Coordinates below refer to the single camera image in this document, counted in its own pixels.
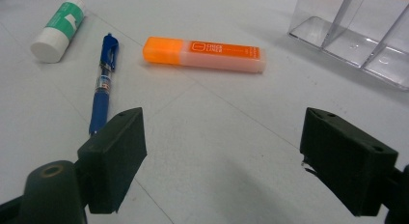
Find blue pen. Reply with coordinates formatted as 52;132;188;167
88;33;120;136

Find orange highlighter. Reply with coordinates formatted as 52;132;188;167
142;36;267;74

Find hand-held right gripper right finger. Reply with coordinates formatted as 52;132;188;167
299;106;399;217

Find clear acrylic organizer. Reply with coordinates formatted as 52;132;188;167
286;0;409;92

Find green and white glue stick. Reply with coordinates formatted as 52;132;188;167
30;0;87;64

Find white table mat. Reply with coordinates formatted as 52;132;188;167
0;0;409;224

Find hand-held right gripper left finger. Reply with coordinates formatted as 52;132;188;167
76;106;149;215

